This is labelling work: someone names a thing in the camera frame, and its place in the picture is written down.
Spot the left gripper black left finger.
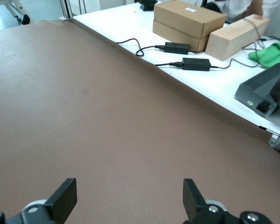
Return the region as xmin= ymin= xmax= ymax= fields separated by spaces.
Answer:
xmin=0 ymin=177 xmax=78 ymax=224

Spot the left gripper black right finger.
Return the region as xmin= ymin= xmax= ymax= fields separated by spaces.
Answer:
xmin=183 ymin=178 xmax=274 ymax=224

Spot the brown table mat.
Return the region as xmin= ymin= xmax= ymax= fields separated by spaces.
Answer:
xmin=0 ymin=18 xmax=280 ymax=224

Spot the grey finned power supply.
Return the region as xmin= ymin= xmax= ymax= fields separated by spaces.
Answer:
xmin=234 ymin=62 xmax=280 ymax=118

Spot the black power adapter brick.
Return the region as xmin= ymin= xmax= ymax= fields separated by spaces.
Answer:
xmin=182 ymin=57 xmax=211 ymax=71
xmin=163 ymin=42 xmax=190 ymax=53

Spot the green cloth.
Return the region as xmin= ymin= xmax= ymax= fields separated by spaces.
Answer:
xmin=248 ymin=42 xmax=280 ymax=69

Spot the flat brown cardboard box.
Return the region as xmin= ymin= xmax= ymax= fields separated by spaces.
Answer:
xmin=152 ymin=19 xmax=211 ymax=53

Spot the light wooden block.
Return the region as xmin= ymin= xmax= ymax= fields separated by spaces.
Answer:
xmin=205 ymin=13 xmax=272 ymax=62

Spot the large brown cardboard box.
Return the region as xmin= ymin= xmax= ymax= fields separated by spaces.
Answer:
xmin=153 ymin=0 xmax=228 ymax=39

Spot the white wheeled stand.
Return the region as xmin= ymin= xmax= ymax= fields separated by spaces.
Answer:
xmin=3 ymin=0 xmax=31 ymax=25

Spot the person in white shirt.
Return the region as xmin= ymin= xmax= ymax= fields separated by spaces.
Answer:
xmin=213 ymin=0 xmax=280 ymax=24

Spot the black device on table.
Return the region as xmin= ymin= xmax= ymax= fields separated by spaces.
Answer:
xmin=139 ymin=0 xmax=157 ymax=11

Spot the thin black adapter output cable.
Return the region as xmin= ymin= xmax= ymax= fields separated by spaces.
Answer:
xmin=210 ymin=58 xmax=267 ymax=70

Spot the black adapter power cable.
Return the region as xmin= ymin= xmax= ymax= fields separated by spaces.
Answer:
xmin=116 ymin=38 xmax=165 ymax=57
xmin=154 ymin=61 xmax=183 ymax=69

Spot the grey strap on block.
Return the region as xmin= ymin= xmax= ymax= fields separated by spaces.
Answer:
xmin=243 ymin=18 xmax=263 ymax=40

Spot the aluminium frame post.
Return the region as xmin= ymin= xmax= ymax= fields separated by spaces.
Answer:
xmin=59 ymin=0 xmax=75 ymax=21

